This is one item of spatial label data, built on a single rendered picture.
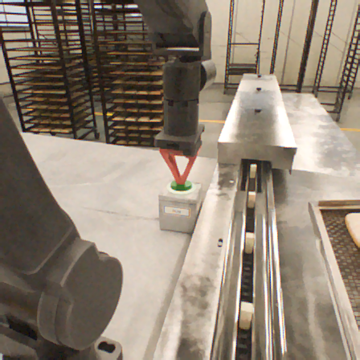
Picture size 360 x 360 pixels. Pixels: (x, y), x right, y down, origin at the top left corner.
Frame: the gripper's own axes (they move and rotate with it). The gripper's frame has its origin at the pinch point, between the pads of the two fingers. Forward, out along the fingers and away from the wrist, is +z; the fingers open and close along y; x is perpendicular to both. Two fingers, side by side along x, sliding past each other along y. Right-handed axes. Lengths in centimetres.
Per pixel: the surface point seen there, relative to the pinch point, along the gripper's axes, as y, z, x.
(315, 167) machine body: -35.4, 9.7, 30.0
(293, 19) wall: -676, -42, 73
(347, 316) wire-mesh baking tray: 22.4, 2.4, 23.0
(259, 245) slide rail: 7.5, 6.4, 14.8
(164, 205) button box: 3.4, 3.8, -2.2
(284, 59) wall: -676, 32, 67
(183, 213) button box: 3.4, 5.0, 1.4
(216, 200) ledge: -3.0, 5.2, 6.5
